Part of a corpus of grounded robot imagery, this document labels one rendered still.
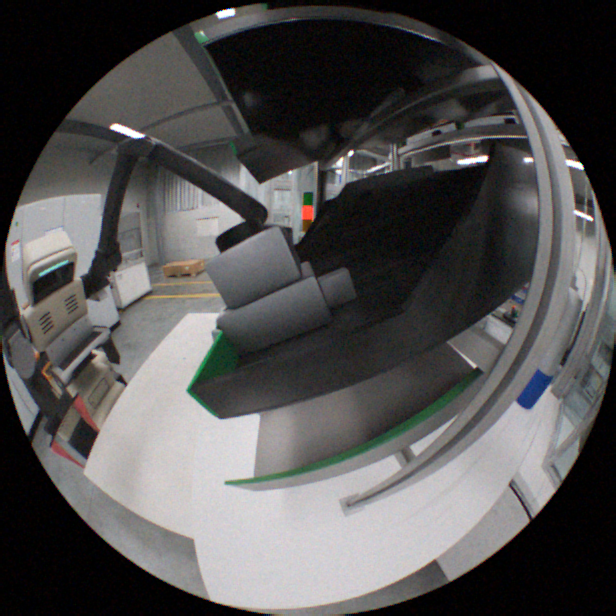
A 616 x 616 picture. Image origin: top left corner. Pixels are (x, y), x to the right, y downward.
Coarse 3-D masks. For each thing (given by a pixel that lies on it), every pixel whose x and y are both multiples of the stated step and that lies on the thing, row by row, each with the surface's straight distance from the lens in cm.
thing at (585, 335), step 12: (600, 216) 124; (600, 228) 122; (600, 240) 121; (600, 252) 119; (600, 264) 118; (600, 276) 117; (600, 288) 117; (600, 300) 117; (588, 312) 115; (588, 324) 116; (588, 336) 117; (576, 348) 117; (576, 360) 118; (564, 372) 119; (576, 372) 120; (564, 384) 121
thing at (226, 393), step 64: (384, 192) 20; (448, 192) 25; (512, 192) 10; (384, 256) 19; (448, 256) 6; (512, 256) 10; (384, 320) 6; (448, 320) 8; (192, 384) 9; (256, 384) 7; (320, 384) 7
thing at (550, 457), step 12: (612, 264) 114; (600, 324) 112; (588, 360) 113; (576, 384) 116; (600, 396) 73; (588, 420) 75; (576, 432) 76; (552, 444) 89; (564, 444) 78; (552, 456) 80; (552, 468) 83; (552, 480) 86
